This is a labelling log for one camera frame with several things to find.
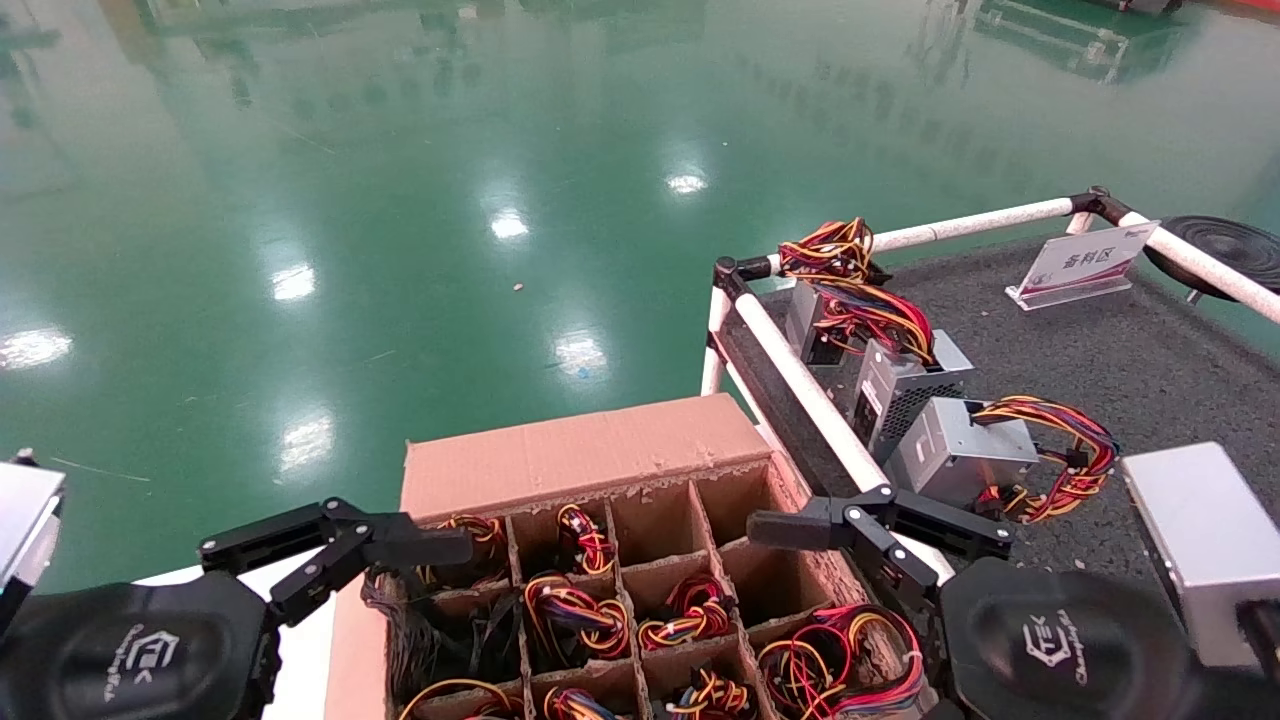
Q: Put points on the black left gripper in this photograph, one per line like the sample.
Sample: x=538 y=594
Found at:
x=130 y=650

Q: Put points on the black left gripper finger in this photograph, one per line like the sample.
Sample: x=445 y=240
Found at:
x=420 y=547

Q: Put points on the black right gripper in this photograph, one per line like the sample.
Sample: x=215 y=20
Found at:
x=1060 y=650

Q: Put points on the brown cardboard divider box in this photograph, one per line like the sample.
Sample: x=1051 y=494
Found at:
x=580 y=450

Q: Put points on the grey power supply mesh side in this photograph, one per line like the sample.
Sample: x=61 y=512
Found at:
x=900 y=390

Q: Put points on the white pipe table leg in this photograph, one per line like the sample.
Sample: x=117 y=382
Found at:
x=714 y=350

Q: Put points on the black pipe corner connector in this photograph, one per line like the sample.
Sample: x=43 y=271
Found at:
x=1098 y=203
x=732 y=272

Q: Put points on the clear acrylic label sign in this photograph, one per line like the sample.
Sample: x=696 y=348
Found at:
x=1085 y=262

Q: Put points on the black round disc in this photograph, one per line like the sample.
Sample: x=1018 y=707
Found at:
x=1225 y=240

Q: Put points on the white pipe table rail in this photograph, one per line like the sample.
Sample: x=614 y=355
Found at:
x=752 y=400
x=1200 y=262
x=800 y=375
x=980 y=222

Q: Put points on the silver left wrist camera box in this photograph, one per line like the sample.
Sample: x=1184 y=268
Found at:
x=25 y=520

